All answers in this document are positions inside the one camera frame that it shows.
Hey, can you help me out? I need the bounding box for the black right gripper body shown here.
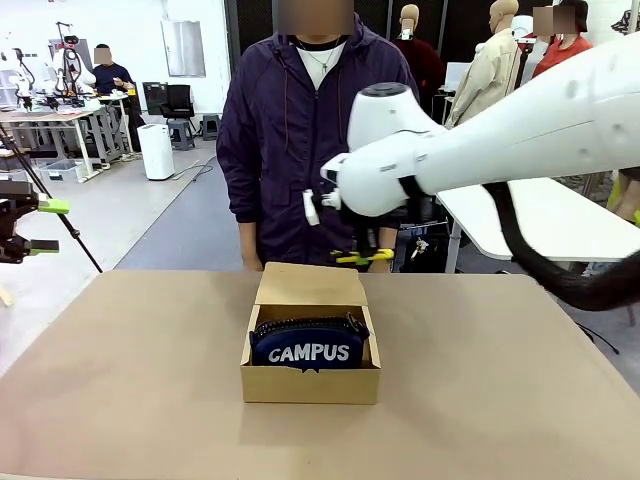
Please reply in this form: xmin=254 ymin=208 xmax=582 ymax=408
xmin=344 ymin=207 xmax=382 ymax=237

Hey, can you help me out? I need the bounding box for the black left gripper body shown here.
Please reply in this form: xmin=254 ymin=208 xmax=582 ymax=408
xmin=0 ymin=180 xmax=21 ymax=265

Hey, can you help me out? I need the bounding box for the yellow utility knife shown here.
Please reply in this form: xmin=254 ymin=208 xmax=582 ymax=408
xmin=329 ymin=248 xmax=396 ymax=266

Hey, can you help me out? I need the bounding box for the navy Campus pencil case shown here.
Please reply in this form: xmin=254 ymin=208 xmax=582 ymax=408
xmin=248 ymin=312 xmax=372 ymax=371

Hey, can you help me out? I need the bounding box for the brown cardboard box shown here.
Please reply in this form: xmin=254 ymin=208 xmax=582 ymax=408
xmin=239 ymin=261 xmax=382 ymax=405

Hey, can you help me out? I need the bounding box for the person's right forearm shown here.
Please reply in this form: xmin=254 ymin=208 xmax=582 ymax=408
xmin=239 ymin=222 xmax=262 ymax=250

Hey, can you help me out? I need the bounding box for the grey storage bin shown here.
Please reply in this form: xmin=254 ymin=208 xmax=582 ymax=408
xmin=38 ymin=158 xmax=85 ymax=185

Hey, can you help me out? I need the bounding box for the black tripod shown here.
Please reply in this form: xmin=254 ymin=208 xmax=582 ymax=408
xmin=0 ymin=123 xmax=105 ymax=274

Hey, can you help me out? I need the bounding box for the long white workbench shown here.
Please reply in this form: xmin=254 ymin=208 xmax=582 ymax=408
xmin=0 ymin=107 xmax=104 ymax=182

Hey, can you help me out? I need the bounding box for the white table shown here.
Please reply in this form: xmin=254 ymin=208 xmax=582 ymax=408
xmin=435 ymin=177 xmax=640 ymax=275

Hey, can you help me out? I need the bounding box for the person in purple jacket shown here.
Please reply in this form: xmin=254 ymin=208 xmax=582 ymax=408
xmin=216 ymin=0 xmax=420 ymax=274

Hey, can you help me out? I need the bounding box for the white air purifier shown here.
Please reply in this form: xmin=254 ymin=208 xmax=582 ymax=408
xmin=136 ymin=123 xmax=176 ymax=182

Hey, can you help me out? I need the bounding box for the white standing desk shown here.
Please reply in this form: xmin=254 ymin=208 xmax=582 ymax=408
xmin=97 ymin=91 xmax=135 ymax=157

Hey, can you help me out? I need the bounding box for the seated person in dark shirt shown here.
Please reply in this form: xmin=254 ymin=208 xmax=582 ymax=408
xmin=89 ymin=43 xmax=137 ymax=96

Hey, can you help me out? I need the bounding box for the grey plastic stool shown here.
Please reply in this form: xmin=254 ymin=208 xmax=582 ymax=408
xmin=200 ymin=113 xmax=222 ymax=142
xmin=166 ymin=118 xmax=197 ymax=152

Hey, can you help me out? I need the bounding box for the black computer case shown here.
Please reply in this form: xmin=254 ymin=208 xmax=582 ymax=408
xmin=142 ymin=81 xmax=169 ymax=117

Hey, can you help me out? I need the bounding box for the black office chair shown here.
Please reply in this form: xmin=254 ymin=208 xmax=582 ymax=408
xmin=159 ymin=83 xmax=196 ymax=121

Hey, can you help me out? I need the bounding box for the mannequin in dark red top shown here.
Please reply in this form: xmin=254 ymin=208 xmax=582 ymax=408
xmin=391 ymin=3 xmax=447 ymax=126

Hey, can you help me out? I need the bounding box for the white monitor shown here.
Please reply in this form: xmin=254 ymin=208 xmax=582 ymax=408
xmin=443 ymin=61 xmax=472 ymax=94

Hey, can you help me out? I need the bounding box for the mannequin in beige coat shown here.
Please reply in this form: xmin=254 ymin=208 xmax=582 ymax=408
xmin=443 ymin=0 xmax=525 ymax=129

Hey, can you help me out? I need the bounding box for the person in red top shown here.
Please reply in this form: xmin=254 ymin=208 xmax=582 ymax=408
xmin=529 ymin=0 xmax=595 ymax=80

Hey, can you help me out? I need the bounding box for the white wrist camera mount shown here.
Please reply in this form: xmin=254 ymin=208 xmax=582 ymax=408
xmin=301 ymin=187 xmax=346 ymax=227

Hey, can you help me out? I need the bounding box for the background robot with black cables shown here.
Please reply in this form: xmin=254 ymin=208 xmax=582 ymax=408
xmin=49 ymin=20 xmax=97 ymax=109

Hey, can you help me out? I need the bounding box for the thick black cable sleeve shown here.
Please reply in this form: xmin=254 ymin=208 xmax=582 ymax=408
xmin=482 ymin=182 xmax=640 ymax=312

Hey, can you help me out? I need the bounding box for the grey wall cabinet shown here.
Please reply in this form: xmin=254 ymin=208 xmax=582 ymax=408
xmin=160 ymin=20 xmax=207 ymax=79

